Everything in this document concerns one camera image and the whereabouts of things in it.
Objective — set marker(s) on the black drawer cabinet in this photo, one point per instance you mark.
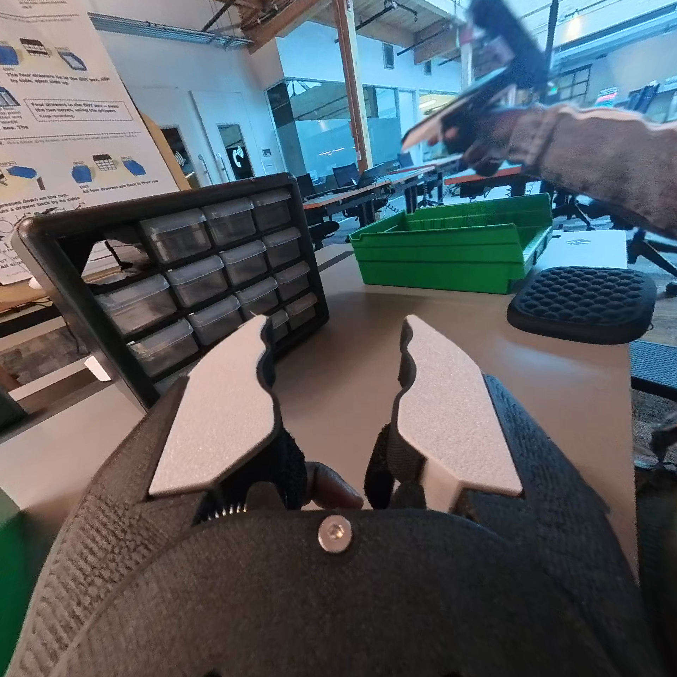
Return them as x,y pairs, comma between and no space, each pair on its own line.
211,195

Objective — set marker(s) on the black mesh chair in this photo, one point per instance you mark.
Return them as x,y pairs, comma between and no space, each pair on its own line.
656,365

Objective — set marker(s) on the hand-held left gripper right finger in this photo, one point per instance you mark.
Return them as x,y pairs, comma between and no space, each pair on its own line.
455,418

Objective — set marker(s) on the person's right hand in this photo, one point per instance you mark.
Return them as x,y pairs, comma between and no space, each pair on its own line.
492,137

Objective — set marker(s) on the white easel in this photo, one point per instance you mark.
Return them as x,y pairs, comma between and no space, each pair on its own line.
98,370

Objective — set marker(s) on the black chair armrest pad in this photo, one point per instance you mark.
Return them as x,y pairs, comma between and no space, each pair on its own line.
582,304

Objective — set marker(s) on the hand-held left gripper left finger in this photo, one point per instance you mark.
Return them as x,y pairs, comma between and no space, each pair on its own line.
217,418

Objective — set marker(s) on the white laptop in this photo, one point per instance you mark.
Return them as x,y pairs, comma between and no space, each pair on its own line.
587,248

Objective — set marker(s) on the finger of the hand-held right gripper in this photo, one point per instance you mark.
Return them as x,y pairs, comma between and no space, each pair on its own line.
439,124

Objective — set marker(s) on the wooden pillar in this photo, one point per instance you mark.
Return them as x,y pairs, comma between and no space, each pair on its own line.
352,79

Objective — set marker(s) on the black office chair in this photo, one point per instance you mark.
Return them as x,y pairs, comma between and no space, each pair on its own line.
317,222

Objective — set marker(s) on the white instruction poster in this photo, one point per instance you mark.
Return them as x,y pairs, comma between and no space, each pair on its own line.
79,132

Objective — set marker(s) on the person's left hand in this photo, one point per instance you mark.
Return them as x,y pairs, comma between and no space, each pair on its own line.
333,489

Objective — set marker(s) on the rows of clear cabinet drawers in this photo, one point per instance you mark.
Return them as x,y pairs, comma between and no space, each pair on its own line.
195,280

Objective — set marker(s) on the background wooden desk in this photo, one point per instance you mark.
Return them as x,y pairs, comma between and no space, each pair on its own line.
359,193

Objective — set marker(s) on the person's right forearm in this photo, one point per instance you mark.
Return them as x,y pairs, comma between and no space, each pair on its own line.
608,158

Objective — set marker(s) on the green plastic bin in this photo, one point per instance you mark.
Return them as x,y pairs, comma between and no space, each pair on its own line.
449,264
10,571

